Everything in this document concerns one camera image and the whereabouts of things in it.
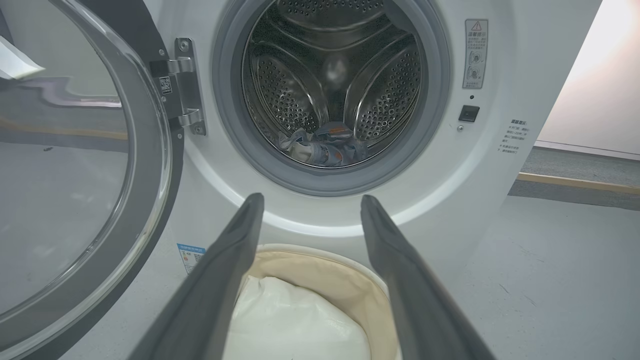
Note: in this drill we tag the blue energy label sticker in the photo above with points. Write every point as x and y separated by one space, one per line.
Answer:
190 257

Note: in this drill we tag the white front-load washing machine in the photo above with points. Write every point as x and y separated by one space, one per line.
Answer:
475 190

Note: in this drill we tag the black door latch socket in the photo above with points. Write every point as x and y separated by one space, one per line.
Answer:
469 113

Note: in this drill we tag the grey warning sticker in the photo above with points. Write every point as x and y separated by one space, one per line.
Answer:
475 54

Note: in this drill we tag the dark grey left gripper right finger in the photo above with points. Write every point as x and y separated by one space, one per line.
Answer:
415 295

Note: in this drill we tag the wooden floor strip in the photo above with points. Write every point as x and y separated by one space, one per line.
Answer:
575 183

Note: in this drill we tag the white padded basket liner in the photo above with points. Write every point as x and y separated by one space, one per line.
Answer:
295 325

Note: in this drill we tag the black-rimmed glass washer door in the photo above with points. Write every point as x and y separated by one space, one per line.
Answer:
150 200

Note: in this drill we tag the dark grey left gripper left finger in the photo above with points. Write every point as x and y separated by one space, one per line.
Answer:
210 295

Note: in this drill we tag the grey rubber door gasket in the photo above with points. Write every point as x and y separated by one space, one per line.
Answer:
230 115

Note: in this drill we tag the perforated steel washer drum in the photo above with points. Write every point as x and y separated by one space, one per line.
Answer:
300 75

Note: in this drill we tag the small printed text label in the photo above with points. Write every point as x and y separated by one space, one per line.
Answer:
515 136

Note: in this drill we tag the blue garment with orange prints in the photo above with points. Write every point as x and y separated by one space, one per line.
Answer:
345 145

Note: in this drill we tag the metal door hinge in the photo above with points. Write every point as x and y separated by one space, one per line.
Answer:
187 85

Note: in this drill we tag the cream beige garment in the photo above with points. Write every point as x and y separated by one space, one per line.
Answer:
300 147

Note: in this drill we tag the cream canvas laundry basket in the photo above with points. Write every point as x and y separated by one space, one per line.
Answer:
350 285

